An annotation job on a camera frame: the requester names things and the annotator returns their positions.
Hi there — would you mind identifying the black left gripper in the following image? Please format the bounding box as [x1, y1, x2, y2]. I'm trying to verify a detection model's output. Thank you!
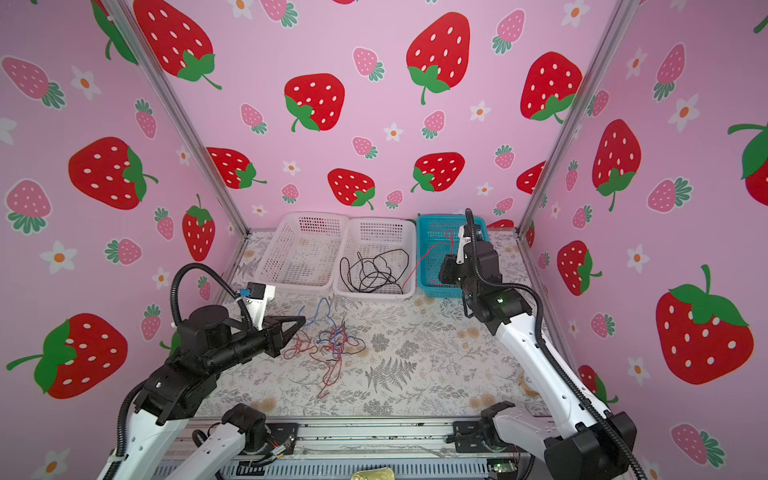
[210, 313, 307, 379]

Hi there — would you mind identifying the red cable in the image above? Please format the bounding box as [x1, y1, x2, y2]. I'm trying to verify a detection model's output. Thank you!
[400, 232, 455, 289]
[283, 323, 367, 400]

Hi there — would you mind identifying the black cable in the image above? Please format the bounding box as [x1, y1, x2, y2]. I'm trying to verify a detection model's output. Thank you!
[339, 248, 412, 295]

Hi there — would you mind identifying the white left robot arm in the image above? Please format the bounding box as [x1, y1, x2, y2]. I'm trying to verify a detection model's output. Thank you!
[99, 263, 306, 479]

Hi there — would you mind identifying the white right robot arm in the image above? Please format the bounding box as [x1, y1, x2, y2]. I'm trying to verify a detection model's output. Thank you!
[439, 210, 646, 479]

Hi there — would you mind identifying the teal plastic basket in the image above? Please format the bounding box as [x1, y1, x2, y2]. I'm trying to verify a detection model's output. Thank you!
[416, 214, 467, 299]

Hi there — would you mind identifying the left white plastic basket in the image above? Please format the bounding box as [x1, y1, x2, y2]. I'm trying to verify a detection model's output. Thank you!
[254, 212, 349, 294]

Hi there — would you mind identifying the white plastic basket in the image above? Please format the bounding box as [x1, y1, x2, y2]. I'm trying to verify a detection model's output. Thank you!
[254, 212, 349, 294]
[332, 218, 419, 301]

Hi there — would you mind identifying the middle white plastic basket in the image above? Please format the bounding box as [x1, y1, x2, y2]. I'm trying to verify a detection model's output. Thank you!
[332, 218, 419, 301]

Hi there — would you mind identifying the gold object at bottom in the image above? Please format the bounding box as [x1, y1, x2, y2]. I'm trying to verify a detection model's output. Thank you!
[351, 467, 395, 480]

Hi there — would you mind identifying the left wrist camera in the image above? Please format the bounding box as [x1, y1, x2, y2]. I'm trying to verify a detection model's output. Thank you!
[240, 282, 276, 331]

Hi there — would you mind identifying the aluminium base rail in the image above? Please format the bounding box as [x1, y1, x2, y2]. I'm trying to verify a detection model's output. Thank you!
[150, 409, 554, 479]

